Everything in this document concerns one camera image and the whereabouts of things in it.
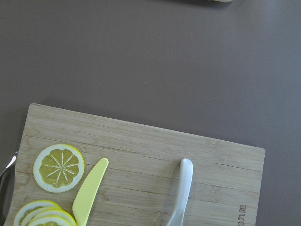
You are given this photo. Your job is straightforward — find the white ceramic spoon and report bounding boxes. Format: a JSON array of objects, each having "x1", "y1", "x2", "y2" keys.
[{"x1": 166, "y1": 158, "x2": 193, "y2": 226}]

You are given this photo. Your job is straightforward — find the bamboo cutting board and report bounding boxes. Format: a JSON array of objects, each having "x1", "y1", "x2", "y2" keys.
[{"x1": 5, "y1": 104, "x2": 265, "y2": 226}]

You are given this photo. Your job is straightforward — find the single lemon slice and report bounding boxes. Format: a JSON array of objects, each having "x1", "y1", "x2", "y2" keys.
[{"x1": 33, "y1": 144, "x2": 85, "y2": 193}]

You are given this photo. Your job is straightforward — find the stacked lemon slices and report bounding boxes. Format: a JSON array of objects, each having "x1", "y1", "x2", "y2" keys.
[{"x1": 13, "y1": 200, "x2": 77, "y2": 226}]

